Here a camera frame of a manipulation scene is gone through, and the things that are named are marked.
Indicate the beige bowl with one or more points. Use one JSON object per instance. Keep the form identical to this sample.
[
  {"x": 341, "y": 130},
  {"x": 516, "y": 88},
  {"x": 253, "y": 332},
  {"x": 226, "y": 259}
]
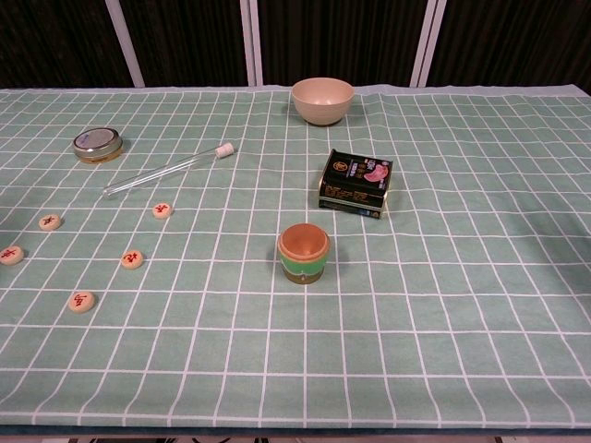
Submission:
[{"x": 323, "y": 108}]

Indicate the green checked tablecloth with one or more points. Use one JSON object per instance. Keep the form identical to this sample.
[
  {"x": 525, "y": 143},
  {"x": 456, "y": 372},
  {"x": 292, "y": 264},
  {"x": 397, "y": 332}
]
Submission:
[{"x": 295, "y": 350}]

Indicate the glass test tube white stopper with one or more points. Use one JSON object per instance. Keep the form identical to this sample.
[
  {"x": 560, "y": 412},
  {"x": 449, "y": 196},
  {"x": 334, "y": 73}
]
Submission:
[{"x": 225, "y": 150}]

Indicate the round tin with silver lid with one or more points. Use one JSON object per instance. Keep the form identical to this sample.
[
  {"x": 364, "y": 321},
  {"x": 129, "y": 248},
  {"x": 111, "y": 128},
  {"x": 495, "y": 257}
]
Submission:
[{"x": 97, "y": 140}]

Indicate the white partition frame post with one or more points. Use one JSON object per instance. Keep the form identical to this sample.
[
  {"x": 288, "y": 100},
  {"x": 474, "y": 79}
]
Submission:
[
  {"x": 251, "y": 46},
  {"x": 127, "y": 46},
  {"x": 427, "y": 46}
]

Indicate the orange cup with green band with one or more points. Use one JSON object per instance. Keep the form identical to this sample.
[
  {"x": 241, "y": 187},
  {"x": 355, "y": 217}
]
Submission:
[{"x": 302, "y": 267}]

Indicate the cream chess piece red character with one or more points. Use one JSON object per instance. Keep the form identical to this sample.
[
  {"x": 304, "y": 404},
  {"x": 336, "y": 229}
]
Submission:
[
  {"x": 132, "y": 259},
  {"x": 10, "y": 255},
  {"x": 82, "y": 302},
  {"x": 50, "y": 222},
  {"x": 163, "y": 210}
]

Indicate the black tea box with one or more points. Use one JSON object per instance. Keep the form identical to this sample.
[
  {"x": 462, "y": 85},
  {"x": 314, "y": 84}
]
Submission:
[{"x": 351, "y": 184}]

